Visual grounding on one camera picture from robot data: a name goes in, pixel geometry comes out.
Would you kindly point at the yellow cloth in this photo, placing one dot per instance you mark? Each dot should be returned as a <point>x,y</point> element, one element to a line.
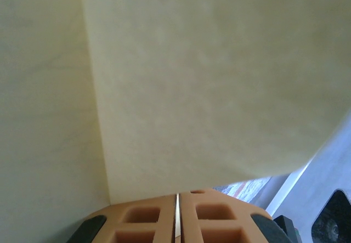
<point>178,84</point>

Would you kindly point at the floral tablecloth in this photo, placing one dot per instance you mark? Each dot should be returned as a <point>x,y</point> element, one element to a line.
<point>246,188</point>

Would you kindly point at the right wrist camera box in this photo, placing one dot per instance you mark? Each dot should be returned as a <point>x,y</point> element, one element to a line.
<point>337,221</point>

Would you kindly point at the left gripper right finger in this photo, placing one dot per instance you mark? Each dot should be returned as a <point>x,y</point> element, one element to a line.
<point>189,221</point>

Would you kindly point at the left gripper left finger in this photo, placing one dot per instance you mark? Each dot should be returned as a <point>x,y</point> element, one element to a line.
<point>164,221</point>

